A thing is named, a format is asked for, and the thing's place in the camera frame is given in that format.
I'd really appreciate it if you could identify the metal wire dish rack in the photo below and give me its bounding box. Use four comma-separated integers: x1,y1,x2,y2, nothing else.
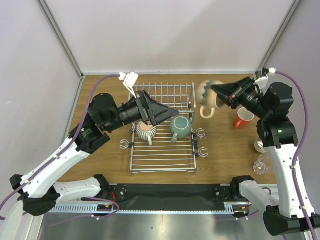
130,82,197,174

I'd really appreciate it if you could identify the white cable duct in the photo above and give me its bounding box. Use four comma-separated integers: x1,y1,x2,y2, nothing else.
49,202,250,215

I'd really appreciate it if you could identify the black base mat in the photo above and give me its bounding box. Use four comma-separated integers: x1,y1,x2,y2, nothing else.
110,184,234,206

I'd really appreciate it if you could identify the teal ceramic mug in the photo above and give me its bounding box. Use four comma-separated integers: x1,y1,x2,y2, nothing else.
170,115,192,143

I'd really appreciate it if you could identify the orange mug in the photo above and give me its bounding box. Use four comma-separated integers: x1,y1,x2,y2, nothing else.
234,107,255,129

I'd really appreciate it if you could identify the beige ceramic mug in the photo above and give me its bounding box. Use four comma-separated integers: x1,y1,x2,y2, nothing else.
196,80,225,119

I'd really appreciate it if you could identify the steel tumbler cup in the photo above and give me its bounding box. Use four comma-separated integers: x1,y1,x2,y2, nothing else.
252,137,267,155

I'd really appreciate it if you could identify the clear glass cup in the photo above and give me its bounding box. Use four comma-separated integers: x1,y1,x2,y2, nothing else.
253,153,273,175

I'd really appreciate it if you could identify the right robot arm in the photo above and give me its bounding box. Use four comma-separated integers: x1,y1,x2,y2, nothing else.
211,77,320,240

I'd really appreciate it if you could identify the white ribbed mug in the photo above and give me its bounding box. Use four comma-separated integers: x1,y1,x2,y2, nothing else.
135,121,157,146

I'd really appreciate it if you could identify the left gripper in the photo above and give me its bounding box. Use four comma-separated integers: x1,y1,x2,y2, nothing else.
104,89,179,133

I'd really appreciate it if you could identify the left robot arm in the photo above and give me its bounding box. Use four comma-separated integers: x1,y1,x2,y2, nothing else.
10,90,179,217

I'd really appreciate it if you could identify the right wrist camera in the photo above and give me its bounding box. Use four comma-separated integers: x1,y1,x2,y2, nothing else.
255,67,276,91

